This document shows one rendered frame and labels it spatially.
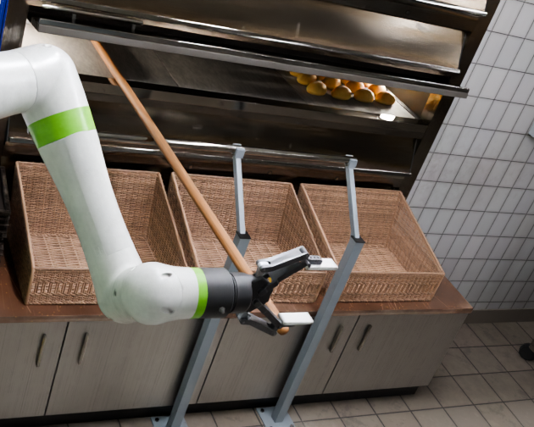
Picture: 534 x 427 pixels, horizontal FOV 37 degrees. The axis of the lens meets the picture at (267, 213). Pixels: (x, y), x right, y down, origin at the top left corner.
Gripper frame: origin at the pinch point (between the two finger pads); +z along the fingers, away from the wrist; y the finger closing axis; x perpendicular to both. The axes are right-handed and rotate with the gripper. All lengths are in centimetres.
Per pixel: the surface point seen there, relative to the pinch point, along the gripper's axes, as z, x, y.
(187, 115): 39, -156, 41
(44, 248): -11, -135, 90
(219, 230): 12, -62, 29
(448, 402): 189, -96, 149
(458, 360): 216, -123, 149
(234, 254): 12, -51, 29
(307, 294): 85, -103, 86
